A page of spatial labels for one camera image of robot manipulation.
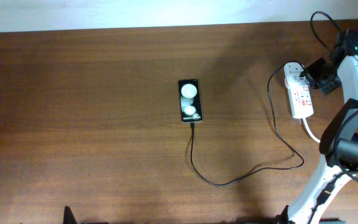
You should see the black smartphone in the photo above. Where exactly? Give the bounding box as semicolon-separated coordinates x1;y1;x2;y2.
178;79;203;123

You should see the black usb charging cable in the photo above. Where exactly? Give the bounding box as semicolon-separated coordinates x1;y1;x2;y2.
190;59;308;188

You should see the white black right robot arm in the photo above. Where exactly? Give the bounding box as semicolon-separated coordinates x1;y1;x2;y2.
275;29;358;223

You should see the white charger adapter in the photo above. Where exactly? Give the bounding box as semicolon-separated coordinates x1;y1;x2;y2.
285;72;308;89

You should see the white power strip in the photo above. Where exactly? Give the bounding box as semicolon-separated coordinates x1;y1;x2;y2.
284;62;314;119

